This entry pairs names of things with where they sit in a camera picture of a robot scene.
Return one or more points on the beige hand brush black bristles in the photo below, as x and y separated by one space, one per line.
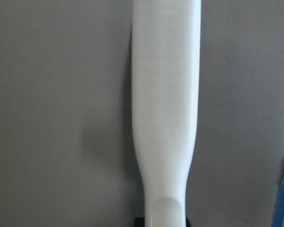
165 86

